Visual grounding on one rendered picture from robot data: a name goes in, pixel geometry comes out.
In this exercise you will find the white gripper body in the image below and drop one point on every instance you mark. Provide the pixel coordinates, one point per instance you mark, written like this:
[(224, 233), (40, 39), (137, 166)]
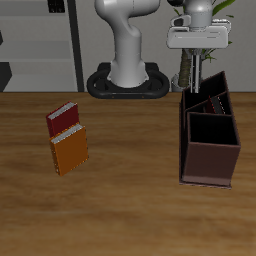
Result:
[(200, 37)]

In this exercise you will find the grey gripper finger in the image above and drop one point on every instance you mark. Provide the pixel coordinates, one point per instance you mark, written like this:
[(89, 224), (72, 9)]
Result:
[(193, 71), (198, 73)]

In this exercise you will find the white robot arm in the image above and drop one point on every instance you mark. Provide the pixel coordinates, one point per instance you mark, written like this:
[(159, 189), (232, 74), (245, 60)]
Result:
[(128, 50)]

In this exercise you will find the dark striped book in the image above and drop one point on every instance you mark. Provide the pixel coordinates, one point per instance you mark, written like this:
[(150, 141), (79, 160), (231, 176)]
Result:
[(215, 105)]

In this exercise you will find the dark brown desk caddy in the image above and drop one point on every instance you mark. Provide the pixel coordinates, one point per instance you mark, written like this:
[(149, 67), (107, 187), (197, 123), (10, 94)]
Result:
[(208, 160)]

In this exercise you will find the red book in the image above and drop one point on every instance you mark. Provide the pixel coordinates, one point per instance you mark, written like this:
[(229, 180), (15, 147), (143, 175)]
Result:
[(63, 120)]

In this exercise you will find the orange book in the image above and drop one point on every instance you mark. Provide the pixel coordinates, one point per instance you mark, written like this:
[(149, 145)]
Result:
[(70, 151)]

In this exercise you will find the green pot plant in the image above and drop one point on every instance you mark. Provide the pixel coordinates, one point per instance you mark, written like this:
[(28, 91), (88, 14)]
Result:
[(184, 68)]

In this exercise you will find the small black box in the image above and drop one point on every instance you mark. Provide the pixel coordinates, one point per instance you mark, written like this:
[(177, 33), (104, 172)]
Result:
[(56, 5)]

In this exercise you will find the white shelf unit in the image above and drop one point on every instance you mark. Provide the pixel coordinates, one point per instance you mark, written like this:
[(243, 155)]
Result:
[(36, 46)]

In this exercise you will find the flat black base plate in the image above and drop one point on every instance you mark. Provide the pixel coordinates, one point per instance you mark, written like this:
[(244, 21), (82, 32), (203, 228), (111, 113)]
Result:
[(96, 88)]

